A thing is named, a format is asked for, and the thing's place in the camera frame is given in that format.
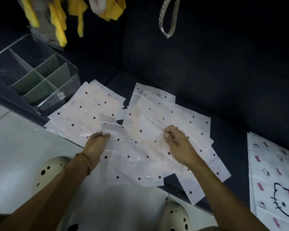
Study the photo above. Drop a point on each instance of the person's left forearm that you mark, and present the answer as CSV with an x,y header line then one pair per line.
x,y
45,197

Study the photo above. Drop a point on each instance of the cream clog shoe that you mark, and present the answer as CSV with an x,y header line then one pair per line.
x,y
173,216
48,170

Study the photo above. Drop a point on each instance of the person's right forearm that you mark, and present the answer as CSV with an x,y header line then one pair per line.
x,y
221,202

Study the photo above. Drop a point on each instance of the cream left clog shoe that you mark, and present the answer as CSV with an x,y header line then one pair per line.
x,y
48,170

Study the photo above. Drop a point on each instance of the dark blue sofa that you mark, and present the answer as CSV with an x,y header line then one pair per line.
x,y
219,57

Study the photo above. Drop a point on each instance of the cream right clog shoe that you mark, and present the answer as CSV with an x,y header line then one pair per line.
x,y
173,216

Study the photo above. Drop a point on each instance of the person's right hand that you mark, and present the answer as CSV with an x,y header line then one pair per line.
x,y
183,149

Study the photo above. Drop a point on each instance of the clear plastic organizer box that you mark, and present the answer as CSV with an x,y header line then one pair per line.
x,y
48,66

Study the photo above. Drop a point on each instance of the stack of polka dot bags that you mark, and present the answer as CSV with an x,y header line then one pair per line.
x,y
159,108

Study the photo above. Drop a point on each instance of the pink bags row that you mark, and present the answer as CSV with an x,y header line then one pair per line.
x,y
82,113

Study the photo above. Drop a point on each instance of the white dotted packaging bag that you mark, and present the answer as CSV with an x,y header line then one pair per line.
x,y
134,165

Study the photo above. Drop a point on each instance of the person's left hand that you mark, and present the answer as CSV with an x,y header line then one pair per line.
x,y
95,149

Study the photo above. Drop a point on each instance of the grey plush toy yellow feet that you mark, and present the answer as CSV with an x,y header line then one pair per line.
x,y
59,24

